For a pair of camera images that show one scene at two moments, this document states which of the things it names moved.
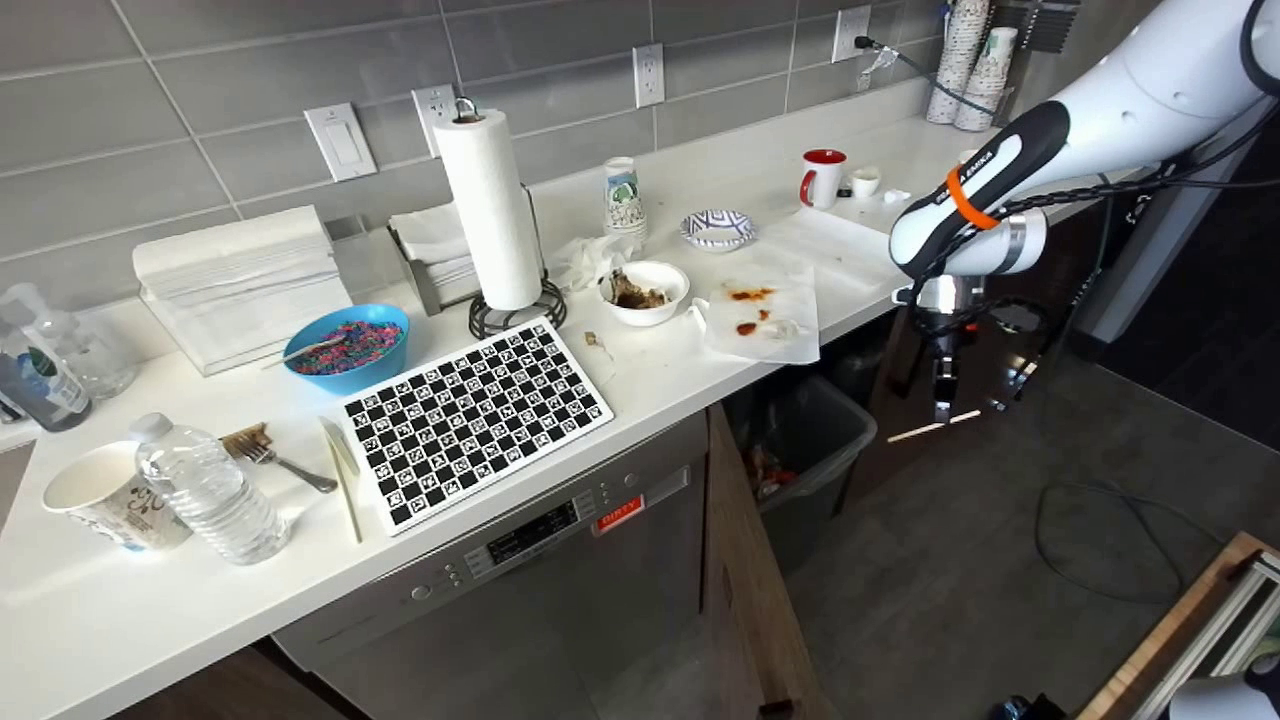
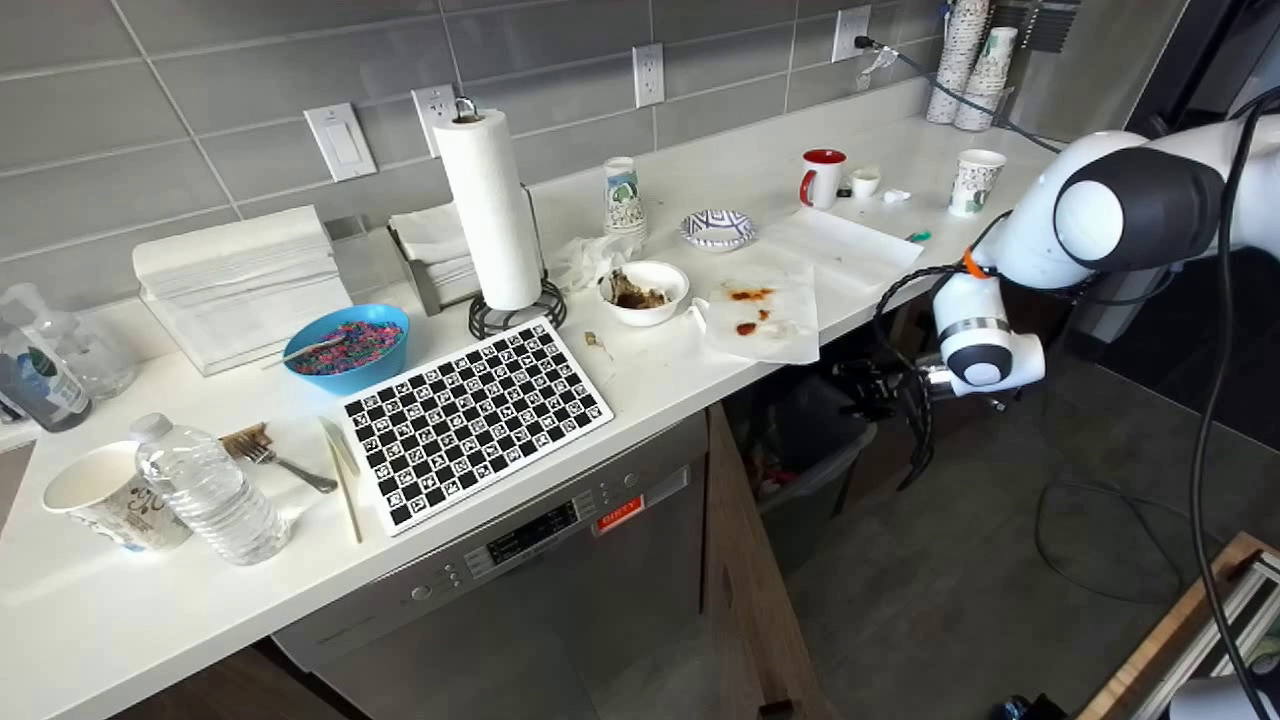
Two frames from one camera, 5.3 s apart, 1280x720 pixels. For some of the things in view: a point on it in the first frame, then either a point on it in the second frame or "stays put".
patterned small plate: [722, 229] stays put
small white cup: [867, 187] stays put
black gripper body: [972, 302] -> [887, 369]
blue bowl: [353, 345] stays put
